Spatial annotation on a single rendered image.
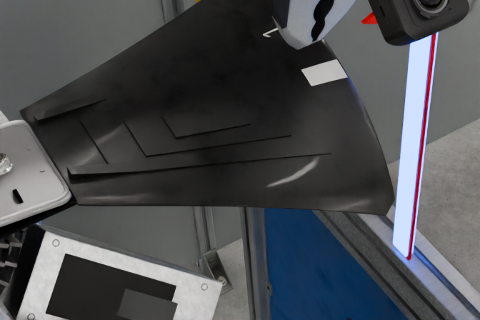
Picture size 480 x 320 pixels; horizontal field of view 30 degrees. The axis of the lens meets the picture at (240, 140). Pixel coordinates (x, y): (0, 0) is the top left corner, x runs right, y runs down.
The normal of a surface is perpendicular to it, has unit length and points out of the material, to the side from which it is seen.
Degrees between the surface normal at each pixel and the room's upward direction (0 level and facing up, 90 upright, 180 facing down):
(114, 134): 8
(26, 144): 7
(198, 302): 50
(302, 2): 107
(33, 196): 7
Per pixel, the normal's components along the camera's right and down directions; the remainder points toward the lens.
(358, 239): -0.86, 0.40
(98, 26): 0.51, 0.58
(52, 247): 0.35, -0.01
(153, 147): 0.15, -0.67
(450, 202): -0.07, -0.71
